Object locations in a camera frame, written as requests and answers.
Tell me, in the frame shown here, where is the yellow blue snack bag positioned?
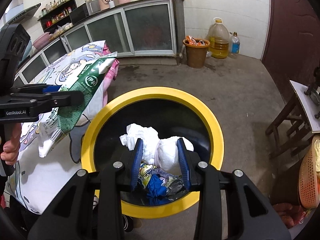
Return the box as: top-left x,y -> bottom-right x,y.
138,162 -> 156,189

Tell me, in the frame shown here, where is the white tissue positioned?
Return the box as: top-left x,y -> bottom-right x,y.
154,136 -> 194,176
119,124 -> 160,165

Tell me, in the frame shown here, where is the blue cloth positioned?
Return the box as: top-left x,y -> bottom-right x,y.
146,174 -> 170,206

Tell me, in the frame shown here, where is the silver foil snack wrapper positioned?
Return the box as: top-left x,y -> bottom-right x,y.
165,176 -> 187,202

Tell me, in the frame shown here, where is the white green milk carton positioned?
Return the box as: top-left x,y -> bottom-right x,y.
38,51 -> 118,158

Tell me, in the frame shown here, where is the yellow rimmed black trash bin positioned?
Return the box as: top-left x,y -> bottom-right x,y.
81,87 -> 224,219

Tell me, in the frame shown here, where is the grey glass-front kitchen cabinet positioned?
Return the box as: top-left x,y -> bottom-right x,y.
14,0 -> 185,85

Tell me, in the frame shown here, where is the person's left hand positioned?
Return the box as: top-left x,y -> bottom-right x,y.
1,124 -> 22,166

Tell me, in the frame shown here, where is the pink plastic basin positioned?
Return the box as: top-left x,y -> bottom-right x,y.
33,32 -> 52,50

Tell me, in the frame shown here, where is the cartoon printed tablecloth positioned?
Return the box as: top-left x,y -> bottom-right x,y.
5,40 -> 119,215

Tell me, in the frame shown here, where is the black spice shelf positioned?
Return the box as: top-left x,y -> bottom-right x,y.
38,0 -> 77,34

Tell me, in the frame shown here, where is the large cooking oil jug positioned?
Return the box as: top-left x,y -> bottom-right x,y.
207,17 -> 229,59

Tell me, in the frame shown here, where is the small clear water bottle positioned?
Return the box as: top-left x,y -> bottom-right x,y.
229,31 -> 240,57

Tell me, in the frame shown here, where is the dark wooden stool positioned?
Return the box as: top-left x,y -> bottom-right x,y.
265,67 -> 319,159

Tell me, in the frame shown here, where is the black microwave oven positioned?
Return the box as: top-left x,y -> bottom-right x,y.
70,0 -> 100,25

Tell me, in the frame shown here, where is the orange mesh basket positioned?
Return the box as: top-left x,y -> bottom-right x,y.
298,135 -> 319,209

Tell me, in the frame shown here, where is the brown wooden door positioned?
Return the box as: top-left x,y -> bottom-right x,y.
262,0 -> 319,102

